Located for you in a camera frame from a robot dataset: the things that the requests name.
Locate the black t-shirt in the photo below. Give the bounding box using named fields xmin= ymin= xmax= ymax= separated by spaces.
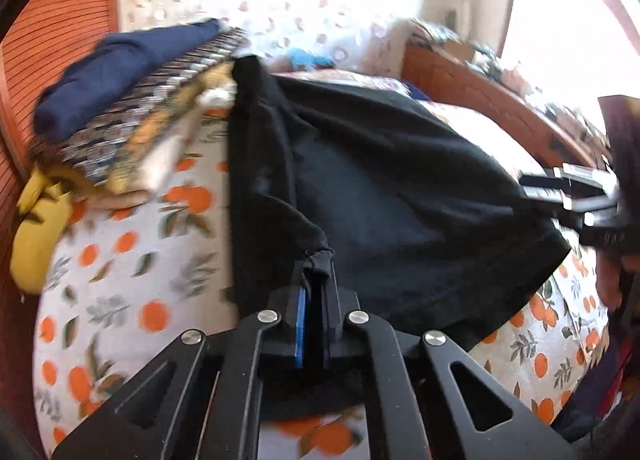
xmin=227 ymin=55 xmax=572 ymax=422

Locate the red cloth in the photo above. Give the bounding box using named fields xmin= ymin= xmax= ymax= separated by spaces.
xmin=606 ymin=339 xmax=640 ymax=412

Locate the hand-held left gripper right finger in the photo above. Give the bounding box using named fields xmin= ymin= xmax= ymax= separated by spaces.
xmin=315 ymin=260 xmax=576 ymax=460

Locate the cardboard box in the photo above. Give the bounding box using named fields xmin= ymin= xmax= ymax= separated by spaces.
xmin=440 ymin=38 xmax=477 ymax=62

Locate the navy folded garment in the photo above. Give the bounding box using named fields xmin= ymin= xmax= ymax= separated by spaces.
xmin=32 ymin=18 xmax=228 ymax=137

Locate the wooden bed frame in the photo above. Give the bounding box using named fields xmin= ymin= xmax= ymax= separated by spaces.
xmin=402 ymin=43 xmax=609 ymax=172

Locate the teal toy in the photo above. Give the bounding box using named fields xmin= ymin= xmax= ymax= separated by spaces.
xmin=287 ymin=47 xmax=334 ymax=69

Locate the orange print blanket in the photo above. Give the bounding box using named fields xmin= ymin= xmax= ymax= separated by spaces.
xmin=32 ymin=100 xmax=622 ymax=460

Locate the person's right hand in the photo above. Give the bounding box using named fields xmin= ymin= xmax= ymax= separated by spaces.
xmin=596 ymin=251 xmax=627 ymax=310

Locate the grey patterned folded garment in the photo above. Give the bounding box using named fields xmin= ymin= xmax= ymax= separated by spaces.
xmin=27 ymin=26 xmax=251 ymax=182

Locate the clutter of small bottles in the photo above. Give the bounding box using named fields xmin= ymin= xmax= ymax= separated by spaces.
xmin=470 ymin=40 xmax=612 ymax=152

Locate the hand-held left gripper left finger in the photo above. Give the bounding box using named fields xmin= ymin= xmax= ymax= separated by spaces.
xmin=52 ymin=260 xmax=313 ymax=460

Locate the bright yellow garment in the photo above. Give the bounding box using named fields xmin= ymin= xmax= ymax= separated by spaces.
xmin=11 ymin=167 xmax=77 ymax=297

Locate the stack of printed papers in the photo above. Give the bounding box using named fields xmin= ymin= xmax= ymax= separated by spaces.
xmin=410 ymin=18 xmax=452 ymax=47

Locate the cream folded garment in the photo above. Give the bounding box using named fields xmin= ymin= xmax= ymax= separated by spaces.
xmin=100 ymin=84 xmax=239 ymax=209

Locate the bright window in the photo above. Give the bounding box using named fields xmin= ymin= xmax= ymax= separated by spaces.
xmin=500 ymin=0 xmax=640 ymax=107

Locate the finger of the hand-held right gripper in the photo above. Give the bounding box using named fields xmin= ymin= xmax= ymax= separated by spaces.
xmin=522 ymin=188 xmax=622 ymax=232
xmin=519 ymin=165 xmax=619 ymax=194

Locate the gold patterned folded garment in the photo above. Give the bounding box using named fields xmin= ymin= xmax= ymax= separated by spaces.
xmin=107 ymin=63 xmax=236 ymax=193

